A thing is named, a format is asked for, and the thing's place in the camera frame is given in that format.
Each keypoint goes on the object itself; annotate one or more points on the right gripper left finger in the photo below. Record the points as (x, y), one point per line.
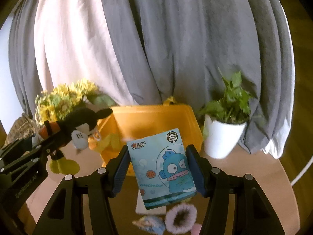
(63, 213)

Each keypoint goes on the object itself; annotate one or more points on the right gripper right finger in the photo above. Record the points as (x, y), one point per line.
(254, 213)

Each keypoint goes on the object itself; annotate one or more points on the black mouse plush toy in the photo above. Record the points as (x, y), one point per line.
(77, 127)

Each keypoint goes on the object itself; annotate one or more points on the blue cartoon tissue pack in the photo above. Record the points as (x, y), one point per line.
(161, 168)

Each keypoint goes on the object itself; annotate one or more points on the brown patterned fabric bag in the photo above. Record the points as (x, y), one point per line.
(23, 127)

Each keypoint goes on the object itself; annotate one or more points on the pink egg-shaped sponge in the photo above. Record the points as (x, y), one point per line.
(196, 228)

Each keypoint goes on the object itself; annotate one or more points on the sunflower bouquet in vase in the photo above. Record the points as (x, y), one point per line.
(66, 98)

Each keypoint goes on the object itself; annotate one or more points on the lavender fluffy headband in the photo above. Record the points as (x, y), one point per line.
(181, 218)

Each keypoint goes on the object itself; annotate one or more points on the white pot green plant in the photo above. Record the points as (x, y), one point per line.
(225, 118)

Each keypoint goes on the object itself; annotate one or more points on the blue patterned small pouch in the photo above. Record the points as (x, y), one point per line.
(151, 224)

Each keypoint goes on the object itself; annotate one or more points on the orange plastic crate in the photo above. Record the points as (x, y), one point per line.
(127, 123)

